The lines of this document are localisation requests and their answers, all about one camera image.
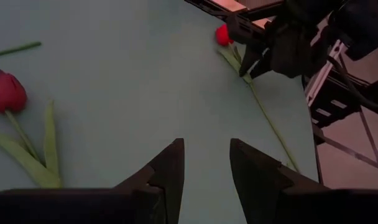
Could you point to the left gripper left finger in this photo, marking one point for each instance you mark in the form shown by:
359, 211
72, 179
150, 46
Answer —
167, 174

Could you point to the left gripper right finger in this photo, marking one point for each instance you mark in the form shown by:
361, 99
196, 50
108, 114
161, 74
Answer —
254, 180

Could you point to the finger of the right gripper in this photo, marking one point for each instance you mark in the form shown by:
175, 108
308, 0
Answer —
251, 59
262, 67

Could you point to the bright red artificial tulip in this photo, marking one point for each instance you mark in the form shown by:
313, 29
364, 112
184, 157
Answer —
222, 35

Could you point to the dark red artificial tulip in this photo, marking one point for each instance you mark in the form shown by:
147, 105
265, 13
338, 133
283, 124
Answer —
18, 48
5, 91

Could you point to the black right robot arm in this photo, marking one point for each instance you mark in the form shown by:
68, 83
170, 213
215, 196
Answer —
363, 25

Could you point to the green table mat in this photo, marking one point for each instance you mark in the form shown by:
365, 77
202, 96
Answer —
130, 77

